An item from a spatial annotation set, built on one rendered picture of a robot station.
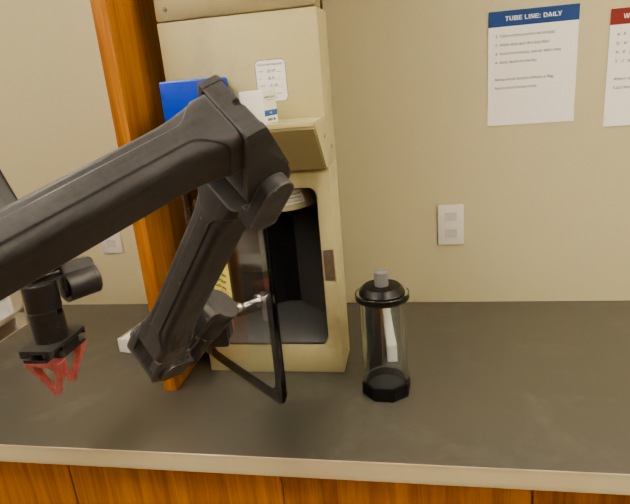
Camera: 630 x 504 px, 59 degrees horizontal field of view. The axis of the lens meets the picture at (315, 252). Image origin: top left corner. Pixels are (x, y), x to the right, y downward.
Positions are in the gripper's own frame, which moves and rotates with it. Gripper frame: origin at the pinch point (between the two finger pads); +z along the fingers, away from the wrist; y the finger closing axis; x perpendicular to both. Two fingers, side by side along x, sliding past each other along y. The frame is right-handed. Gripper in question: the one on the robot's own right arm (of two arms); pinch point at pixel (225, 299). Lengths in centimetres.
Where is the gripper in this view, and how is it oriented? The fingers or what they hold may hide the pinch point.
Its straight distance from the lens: 106.8
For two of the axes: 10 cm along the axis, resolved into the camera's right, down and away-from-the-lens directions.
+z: 1.8, -3.3, 9.3
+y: -0.9, -9.4, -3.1
